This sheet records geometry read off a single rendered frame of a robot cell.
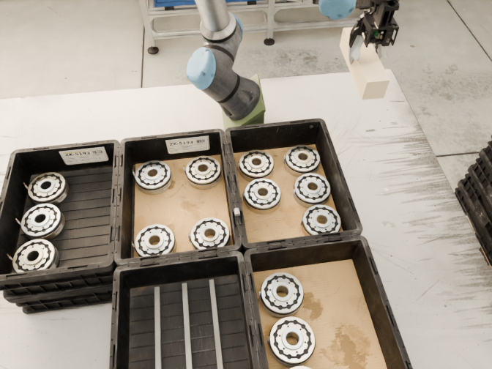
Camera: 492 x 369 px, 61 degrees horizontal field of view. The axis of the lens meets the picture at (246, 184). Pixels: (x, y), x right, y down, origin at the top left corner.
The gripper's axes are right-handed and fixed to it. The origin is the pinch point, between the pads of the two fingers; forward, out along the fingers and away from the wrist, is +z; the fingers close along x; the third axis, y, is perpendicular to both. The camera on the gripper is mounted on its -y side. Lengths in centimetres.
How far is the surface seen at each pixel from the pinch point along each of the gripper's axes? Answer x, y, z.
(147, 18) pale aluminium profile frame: -79, -161, 83
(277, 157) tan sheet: -24.6, 11.6, 25.8
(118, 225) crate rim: -69, 37, 16
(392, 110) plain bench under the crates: 25.5, -16.8, 38.8
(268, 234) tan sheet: -31, 38, 26
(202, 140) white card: -47, 9, 18
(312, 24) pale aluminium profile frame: 33, -161, 96
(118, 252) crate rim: -68, 44, 16
